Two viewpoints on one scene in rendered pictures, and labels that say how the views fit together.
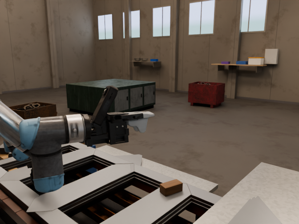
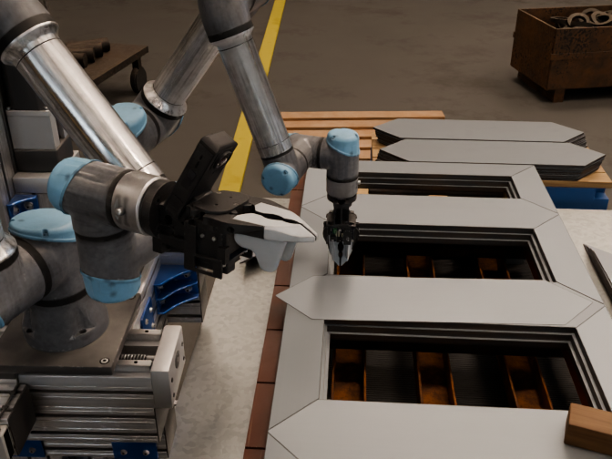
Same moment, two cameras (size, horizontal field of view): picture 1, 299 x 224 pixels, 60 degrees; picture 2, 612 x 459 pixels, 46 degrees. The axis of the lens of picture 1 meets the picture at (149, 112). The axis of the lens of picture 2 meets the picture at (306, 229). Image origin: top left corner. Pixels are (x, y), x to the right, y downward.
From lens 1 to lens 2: 0.68 m
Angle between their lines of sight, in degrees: 51
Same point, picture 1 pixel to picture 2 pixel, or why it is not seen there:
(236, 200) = not seen: outside the picture
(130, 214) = (430, 424)
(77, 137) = (127, 226)
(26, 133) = (51, 188)
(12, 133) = not seen: hidden behind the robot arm
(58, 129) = (95, 198)
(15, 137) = not seen: hidden behind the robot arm
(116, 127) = (201, 237)
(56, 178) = (101, 284)
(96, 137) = (169, 239)
